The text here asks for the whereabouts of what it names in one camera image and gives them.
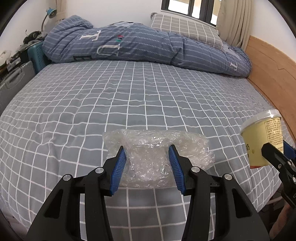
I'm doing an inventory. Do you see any clear bubble wrap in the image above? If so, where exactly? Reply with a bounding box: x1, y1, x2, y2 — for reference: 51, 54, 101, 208
103, 129, 214, 188

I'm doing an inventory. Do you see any yellow noodle cup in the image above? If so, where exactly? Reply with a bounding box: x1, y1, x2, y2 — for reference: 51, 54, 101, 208
240, 109, 283, 169

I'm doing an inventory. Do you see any right hand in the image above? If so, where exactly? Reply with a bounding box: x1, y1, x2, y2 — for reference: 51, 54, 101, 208
269, 202, 293, 240

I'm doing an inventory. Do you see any grey checked bed sheet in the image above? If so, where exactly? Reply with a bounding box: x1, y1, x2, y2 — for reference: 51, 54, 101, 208
0, 59, 296, 241

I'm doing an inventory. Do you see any wooden headboard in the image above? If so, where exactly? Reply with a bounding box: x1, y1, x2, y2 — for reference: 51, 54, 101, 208
246, 36, 296, 139

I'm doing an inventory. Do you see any teal suitcase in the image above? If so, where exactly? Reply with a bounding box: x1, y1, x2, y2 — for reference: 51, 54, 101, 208
27, 41, 51, 74

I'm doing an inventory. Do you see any grey suitcase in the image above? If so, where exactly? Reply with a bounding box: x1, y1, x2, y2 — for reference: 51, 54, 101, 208
0, 61, 36, 114

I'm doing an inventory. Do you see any blue striped duvet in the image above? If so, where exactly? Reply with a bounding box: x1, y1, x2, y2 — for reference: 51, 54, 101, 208
42, 15, 252, 77

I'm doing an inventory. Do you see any grey checked pillow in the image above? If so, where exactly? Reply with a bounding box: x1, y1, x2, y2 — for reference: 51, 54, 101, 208
151, 13, 223, 50

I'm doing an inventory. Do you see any beige curtain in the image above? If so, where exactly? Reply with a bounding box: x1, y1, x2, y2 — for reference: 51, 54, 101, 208
216, 0, 254, 50

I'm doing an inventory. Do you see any clutter on suitcases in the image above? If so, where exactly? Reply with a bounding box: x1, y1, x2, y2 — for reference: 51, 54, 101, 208
1, 31, 47, 79

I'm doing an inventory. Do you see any dark framed window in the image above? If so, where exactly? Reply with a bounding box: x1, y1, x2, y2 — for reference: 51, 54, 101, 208
161, 0, 222, 26

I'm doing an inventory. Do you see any blue desk lamp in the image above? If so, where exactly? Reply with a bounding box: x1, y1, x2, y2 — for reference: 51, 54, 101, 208
41, 8, 57, 32

